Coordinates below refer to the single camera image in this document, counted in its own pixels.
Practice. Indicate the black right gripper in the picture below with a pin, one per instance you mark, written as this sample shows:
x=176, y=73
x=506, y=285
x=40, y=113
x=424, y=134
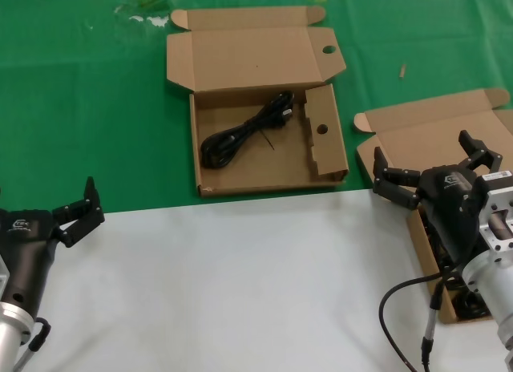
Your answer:
x=449, y=203

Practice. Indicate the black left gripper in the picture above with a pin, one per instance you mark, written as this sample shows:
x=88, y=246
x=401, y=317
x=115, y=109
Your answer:
x=24, y=247

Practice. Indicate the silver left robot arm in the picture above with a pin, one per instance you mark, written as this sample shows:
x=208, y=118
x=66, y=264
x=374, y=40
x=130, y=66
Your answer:
x=10, y=336

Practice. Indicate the plain brown cardboard box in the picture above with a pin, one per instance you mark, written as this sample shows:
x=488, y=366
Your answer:
x=421, y=123

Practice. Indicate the brown cardboard box with holes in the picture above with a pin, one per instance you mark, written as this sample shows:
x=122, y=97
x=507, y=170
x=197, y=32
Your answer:
x=260, y=171

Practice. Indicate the small wooden stick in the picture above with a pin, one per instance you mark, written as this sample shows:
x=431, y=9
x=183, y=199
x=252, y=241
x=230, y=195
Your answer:
x=402, y=70

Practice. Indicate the green table cloth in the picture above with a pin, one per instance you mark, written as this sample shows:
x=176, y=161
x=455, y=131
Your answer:
x=80, y=107

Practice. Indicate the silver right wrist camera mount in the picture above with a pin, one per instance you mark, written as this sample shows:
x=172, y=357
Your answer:
x=497, y=211

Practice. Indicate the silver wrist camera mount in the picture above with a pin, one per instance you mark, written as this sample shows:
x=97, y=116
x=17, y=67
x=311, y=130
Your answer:
x=3, y=277
x=497, y=211

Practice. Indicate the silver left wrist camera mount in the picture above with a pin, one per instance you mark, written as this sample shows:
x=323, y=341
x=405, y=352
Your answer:
x=3, y=277

